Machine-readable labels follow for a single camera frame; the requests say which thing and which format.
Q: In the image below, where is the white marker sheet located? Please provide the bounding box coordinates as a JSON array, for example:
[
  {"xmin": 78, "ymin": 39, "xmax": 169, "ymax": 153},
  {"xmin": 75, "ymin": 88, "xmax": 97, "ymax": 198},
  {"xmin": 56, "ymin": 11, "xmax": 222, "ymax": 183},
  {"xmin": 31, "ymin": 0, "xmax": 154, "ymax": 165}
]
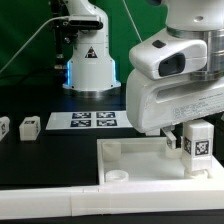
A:
[{"xmin": 46, "ymin": 111, "xmax": 131, "ymax": 130}]

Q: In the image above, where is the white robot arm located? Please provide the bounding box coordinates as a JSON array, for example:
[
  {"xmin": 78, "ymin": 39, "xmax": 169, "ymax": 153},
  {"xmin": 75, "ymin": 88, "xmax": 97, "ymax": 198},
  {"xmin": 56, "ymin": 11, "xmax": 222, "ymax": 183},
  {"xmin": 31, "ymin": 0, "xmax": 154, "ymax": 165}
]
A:
[{"xmin": 126, "ymin": 0, "xmax": 224, "ymax": 149}]

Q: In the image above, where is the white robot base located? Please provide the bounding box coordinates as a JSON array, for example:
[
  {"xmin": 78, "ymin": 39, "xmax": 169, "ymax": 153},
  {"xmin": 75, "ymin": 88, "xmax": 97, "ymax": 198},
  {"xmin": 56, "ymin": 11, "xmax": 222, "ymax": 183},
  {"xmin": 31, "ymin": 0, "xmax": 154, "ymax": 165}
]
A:
[{"xmin": 49, "ymin": 0, "xmax": 122, "ymax": 99}]

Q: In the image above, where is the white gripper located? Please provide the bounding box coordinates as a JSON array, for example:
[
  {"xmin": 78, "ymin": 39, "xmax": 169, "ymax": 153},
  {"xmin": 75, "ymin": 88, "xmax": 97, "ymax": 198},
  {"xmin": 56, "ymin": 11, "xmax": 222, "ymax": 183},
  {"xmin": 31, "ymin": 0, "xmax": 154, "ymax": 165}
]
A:
[{"xmin": 126, "ymin": 28, "xmax": 224, "ymax": 149}]

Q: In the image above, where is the white L-shaped obstacle fence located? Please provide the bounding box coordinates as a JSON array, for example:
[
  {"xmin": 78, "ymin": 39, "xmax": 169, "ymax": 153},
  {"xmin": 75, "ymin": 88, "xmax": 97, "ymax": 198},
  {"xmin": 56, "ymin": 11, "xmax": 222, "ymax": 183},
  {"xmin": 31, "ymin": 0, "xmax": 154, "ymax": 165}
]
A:
[{"xmin": 0, "ymin": 143, "xmax": 224, "ymax": 221}]

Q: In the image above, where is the white cable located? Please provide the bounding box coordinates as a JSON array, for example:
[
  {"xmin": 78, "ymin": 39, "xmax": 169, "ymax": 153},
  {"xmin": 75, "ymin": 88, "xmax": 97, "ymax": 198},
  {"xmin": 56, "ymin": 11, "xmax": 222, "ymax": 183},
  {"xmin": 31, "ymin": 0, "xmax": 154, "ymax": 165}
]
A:
[{"xmin": 0, "ymin": 15, "xmax": 71, "ymax": 75}]

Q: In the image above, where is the white square tabletop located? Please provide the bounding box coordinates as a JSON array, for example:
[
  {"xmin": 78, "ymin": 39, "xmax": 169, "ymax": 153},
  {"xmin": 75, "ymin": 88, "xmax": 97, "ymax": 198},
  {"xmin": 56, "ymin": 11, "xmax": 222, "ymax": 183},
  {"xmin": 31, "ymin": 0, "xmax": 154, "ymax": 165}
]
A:
[{"xmin": 97, "ymin": 137, "xmax": 224, "ymax": 191}]

